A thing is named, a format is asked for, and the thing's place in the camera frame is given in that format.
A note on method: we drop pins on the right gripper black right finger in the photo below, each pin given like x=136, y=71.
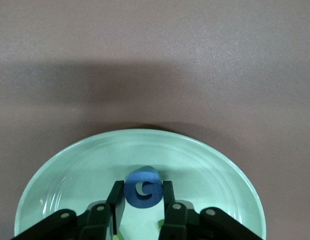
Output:
x=179, y=220

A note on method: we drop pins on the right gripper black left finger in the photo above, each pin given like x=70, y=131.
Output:
x=94, y=217

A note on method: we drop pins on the green letter B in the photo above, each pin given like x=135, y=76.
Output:
x=160, y=223

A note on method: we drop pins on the blue letter G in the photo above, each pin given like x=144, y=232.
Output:
x=144, y=203

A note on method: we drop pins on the light green plate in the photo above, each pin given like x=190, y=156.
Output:
x=94, y=162

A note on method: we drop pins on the brown table mat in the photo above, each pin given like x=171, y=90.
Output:
x=154, y=50

